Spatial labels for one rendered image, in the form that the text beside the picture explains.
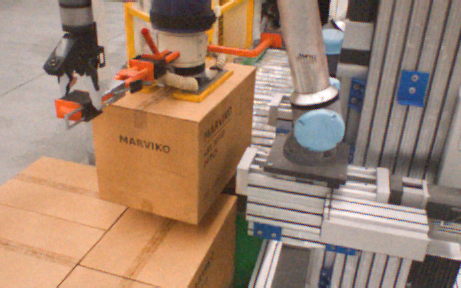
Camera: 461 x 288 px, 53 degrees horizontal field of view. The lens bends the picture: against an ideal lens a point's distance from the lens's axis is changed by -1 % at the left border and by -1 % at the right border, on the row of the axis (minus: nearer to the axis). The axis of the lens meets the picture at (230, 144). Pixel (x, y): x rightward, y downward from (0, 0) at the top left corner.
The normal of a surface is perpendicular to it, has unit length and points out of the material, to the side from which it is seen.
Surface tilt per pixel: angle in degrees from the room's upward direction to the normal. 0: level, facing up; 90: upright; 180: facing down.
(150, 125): 90
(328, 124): 97
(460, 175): 90
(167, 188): 90
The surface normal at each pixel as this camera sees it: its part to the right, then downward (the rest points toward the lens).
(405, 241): -0.26, 0.44
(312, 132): -0.09, 0.57
